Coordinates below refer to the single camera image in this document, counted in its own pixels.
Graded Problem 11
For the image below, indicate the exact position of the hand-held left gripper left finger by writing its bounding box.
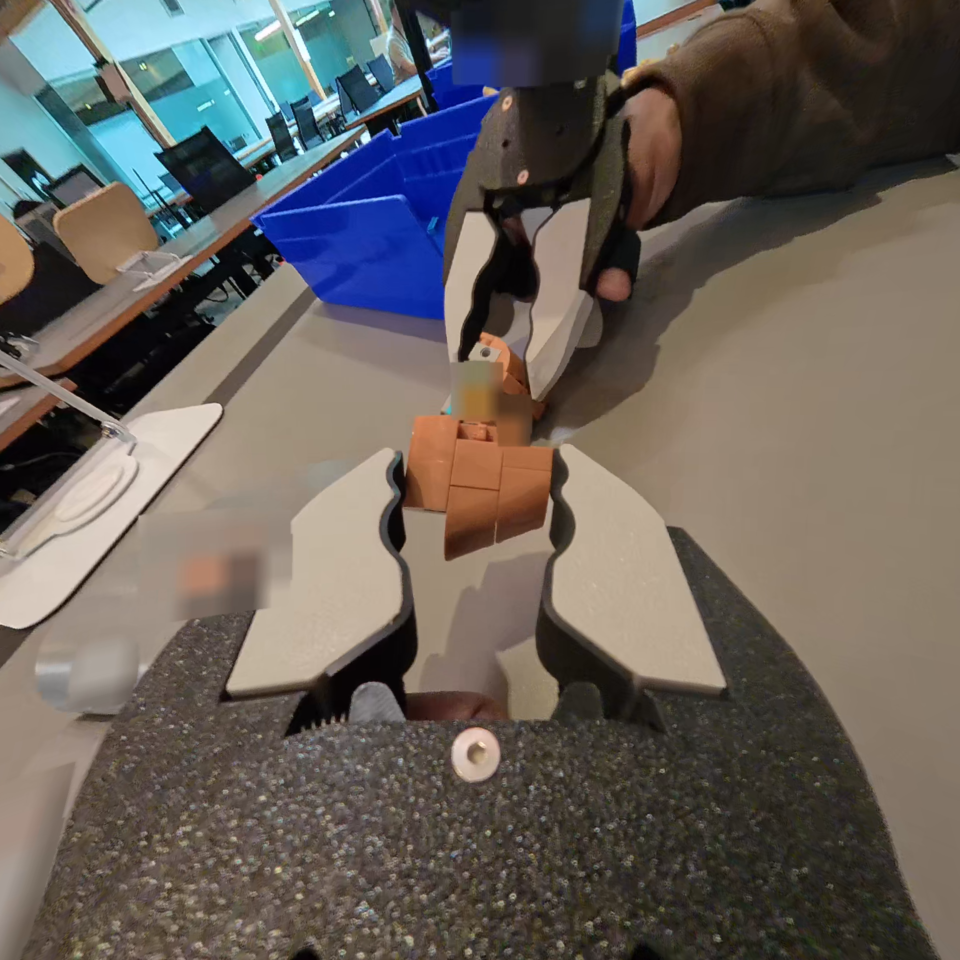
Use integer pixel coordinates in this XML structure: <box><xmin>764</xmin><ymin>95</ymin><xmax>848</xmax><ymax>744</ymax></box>
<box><xmin>225</xmin><ymin>448</ymin><xmax>417</xmax><ymax>702</ymax></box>

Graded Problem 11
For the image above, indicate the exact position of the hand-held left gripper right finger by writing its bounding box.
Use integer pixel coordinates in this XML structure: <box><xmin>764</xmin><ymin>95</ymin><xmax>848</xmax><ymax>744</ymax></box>
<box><xmin>538</xmin><ymin>444</ymin><xmax>729</xmax><ymax>699</ymax></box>

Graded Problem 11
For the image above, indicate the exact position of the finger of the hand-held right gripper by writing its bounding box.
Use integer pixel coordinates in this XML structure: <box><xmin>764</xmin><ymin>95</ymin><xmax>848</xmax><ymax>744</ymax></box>
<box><xmin>525</xmin><ymin>198</ymin><xmax>605</xmax><ymax>402</ymax></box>
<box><xmin>444</xmin><ymin>210</ymin><xmax>502</xmax><ymax>366</ymax></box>

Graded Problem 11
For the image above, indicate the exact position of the blue plastic bin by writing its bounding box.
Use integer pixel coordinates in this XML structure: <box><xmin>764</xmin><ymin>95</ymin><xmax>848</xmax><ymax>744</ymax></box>
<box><xmin>249</xmin><ymin>93</ymin><xmax>502</xmax><ymax>322</ymax></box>
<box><xmin>427</xmin><ymin>0</ymin><xmax>639</xmax><ymax>114</ymax></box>

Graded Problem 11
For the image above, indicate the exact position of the brown toy brick assembly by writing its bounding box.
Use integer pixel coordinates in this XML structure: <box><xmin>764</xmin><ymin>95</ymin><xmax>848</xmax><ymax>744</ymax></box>
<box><xmin>405</xmin><ymin>414</ymin><xmax>558</xmax><ymax>562</ymax></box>

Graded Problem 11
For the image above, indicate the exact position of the person's right hand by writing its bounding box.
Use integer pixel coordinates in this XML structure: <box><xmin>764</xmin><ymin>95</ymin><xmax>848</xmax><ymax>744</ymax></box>
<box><xmin>596</xmin><ymin>84</ymin><xmax>685</xmax><ymax>305</ymax></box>

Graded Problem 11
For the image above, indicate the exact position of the row of black office chairs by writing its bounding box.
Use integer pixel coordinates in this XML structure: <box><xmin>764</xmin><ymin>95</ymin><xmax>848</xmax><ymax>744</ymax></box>
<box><xmin>262</xmin><ymin>52</ymin><xmax>399</xmax><ymax>162</ymax></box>

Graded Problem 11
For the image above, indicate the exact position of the white stand with flat base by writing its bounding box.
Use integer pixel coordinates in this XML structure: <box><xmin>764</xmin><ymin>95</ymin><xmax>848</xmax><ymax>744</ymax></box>
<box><xmin>0</xmin><ymin>348</ymin><xmax>225</xmax><ymax>631</ymax></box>

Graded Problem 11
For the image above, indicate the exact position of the long brown-edged table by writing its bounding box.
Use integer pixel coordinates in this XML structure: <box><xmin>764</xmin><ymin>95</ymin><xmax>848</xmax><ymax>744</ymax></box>
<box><xmin>0</xmin><ymin>123</ymin><xmax>370</xmax><ymax>380</ymax></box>

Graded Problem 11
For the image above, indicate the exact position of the plywood chair back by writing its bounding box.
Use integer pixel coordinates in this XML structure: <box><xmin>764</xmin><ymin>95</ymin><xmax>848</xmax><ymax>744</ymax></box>
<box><xmin>52</xmin><ymin>181</ymin><xmax>161</xmax><ymax>286</ymax></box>
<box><xmin>0</xmin><ymin>216</ymin><xmax>36</xmax><ymax>305</ymax></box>

